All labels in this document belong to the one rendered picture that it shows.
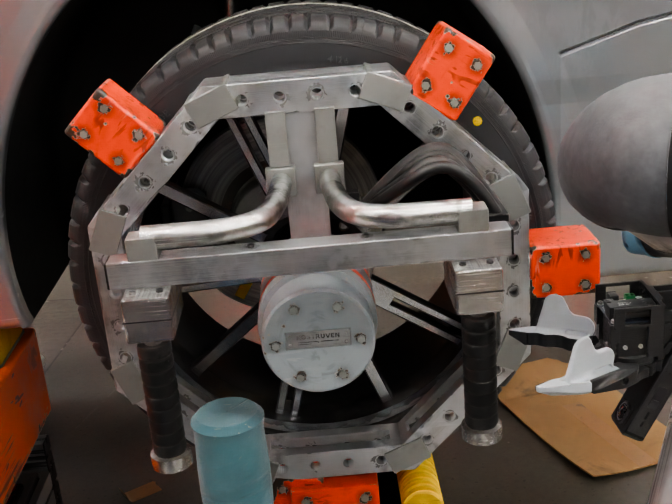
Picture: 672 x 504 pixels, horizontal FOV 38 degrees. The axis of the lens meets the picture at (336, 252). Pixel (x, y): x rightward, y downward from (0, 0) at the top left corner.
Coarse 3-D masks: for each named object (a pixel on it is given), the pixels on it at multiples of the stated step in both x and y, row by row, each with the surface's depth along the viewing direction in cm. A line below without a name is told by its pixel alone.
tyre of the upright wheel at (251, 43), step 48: (192, 48) 122; (240, 48) 120; (288, 48) 120; (336, 48) 121; (384, 48) 121; (144, 96) 122; (480, 96) 123; (528, 144) 128; (96, 192) 126; (96, 288) 130; (96, 336) 133
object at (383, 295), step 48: (240, 144) 127; (192, 192) 130; (192, 288) 133; (384, 288) 134; (192, 336) 146; (240, 336) 136; (384, 336) 159; (432, 336) 147; (192, 384) 136; (240, 384) 144; (384, 384) 139; (432, 384) 137
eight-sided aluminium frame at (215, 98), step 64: (384, 64) 118; (192, 128) 119; (448, 128) 116; (128, 192) 117; (512, 192) 119; (512, 256) 127; (512, 320) 128; (128, 384) 126; (448, 384) 133; (320, 448) 132; (384, 448) 131
